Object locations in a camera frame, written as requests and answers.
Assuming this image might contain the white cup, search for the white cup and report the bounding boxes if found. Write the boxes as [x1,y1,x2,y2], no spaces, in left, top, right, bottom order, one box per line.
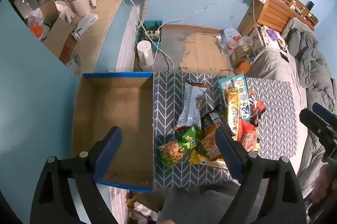
[72,0,91,17]

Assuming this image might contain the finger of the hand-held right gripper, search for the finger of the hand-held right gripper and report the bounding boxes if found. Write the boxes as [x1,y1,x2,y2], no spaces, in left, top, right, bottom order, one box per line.
[312,102,337,123]
[299,107,337,141]

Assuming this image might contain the green snack packet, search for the green snack packet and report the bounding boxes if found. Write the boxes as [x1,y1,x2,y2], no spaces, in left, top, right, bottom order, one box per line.
[156,124,203,169]

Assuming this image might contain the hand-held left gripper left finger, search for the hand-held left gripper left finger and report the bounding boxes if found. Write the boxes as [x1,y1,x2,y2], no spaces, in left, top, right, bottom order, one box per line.
[29,126,123,224]

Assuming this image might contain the gold snack packet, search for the gold snack packet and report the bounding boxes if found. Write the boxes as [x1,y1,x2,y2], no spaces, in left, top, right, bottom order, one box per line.
[188,150,229,170]

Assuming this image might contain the plastic bag with orange bowl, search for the plastic bag with orange bowl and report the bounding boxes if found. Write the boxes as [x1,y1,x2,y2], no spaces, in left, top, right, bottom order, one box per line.
[26,8,50,42]

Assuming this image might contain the black snack packet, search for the black snack packet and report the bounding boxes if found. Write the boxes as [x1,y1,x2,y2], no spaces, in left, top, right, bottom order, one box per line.
[200,105,224,130]

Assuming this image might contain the black floor cable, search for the black floor cable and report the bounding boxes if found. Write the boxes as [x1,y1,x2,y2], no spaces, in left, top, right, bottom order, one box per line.
[154,47,175,72]

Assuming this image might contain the white ribbed radiator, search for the white ribbed radiator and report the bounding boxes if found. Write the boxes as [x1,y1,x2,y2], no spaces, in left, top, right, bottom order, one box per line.
[116,7,144,72]

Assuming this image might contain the white hair dryer cable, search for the white hair dryer cable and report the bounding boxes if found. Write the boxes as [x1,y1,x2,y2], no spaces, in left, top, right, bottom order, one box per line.
[122,0,148,30]

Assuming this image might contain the white kettle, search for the white kettle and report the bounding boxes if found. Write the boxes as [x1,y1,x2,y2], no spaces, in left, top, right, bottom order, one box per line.
[136,40,155,68]

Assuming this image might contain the white wall cable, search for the white wall cable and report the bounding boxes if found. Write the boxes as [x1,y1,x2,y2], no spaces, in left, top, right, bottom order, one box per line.
[157,0,265,30]

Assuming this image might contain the printed picture box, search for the printed picture box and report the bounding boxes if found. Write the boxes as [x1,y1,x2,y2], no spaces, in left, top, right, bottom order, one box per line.
[250,28,272,50]

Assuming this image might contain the long yellow snack packet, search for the long yellow snack packet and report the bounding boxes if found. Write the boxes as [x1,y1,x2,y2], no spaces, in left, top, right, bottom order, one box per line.
[225,87,242,138]

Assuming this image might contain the orange snack packet pink print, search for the orange snack packet pink print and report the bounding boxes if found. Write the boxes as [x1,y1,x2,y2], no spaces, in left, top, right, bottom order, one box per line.
[197,124,224,161]

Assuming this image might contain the red-orange snack packet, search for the red-orange snack packet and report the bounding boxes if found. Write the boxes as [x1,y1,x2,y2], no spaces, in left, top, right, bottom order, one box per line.
[237,119,260,153]

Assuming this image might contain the teal snack packet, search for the teal snack packet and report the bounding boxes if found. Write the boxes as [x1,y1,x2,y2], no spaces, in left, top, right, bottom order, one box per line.
[218,75,250,122]

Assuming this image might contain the orange round item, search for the orange round item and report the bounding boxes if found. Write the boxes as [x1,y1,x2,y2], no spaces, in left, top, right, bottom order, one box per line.
[234,58,251,76]

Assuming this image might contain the person's right hand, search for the person's right hand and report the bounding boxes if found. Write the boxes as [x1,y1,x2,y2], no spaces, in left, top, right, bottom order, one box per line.
[313,165,337,205]

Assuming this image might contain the open brown cardboard box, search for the open brown cardboard box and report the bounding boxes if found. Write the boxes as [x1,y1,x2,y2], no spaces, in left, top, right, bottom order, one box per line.
[39,0,77,59]

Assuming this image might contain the orange snack packet white print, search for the orange snack packet white print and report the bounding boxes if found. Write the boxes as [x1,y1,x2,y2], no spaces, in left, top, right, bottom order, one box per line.
[247,91,266,126]

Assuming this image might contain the grey chevron table mat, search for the grey chevron table mat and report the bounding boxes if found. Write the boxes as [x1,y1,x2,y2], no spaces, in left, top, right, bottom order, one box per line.
[153,72,295,189]

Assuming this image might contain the small white appliance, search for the small white appliance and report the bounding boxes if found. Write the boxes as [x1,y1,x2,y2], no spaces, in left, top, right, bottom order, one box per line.
[54,0,74,23]

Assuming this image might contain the blue-rimmed cardboard box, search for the blue-rimmed cardboard box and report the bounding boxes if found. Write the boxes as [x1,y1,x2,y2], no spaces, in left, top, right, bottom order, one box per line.
[72,72,154,193]

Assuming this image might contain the flat white box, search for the flat white box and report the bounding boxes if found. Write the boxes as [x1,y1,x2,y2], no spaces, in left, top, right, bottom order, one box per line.
[72,13,99,42]

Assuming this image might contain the clear plastic bags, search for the clear plastic bags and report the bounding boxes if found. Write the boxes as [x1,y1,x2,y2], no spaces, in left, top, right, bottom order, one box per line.
[217,28,242,57]

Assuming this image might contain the grey duvet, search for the grey duvet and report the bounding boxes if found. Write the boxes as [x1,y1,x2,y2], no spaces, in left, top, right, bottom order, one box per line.
[282,17,337,109]

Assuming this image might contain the wooden window ledge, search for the wooden window ledge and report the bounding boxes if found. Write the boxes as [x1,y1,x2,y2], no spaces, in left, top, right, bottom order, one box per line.
[78,0,125,77]

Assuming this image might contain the flat cardboard sheet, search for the flat cardboard sheet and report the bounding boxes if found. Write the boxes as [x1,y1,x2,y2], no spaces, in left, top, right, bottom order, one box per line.
[179,33,232,72]

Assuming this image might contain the wooden bed shelf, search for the wooden bed shelf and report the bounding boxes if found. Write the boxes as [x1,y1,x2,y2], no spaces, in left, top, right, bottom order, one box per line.
[237,0,319,37]

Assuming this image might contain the teal basket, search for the teal basket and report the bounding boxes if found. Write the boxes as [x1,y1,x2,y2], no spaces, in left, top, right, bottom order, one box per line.
[135,20,163,50]

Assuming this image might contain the grey bed sheet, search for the grey bed sheet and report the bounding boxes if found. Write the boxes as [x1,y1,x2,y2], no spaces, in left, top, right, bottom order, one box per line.
[249,47,337,199]

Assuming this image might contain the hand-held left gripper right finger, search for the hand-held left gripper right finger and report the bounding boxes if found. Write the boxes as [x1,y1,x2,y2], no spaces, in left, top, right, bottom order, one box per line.
[214,128,307,224]

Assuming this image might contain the person's grey trouser legs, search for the person's grey trouser legs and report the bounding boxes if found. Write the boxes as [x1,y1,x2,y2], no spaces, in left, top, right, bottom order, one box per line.
[158,182,243,224]

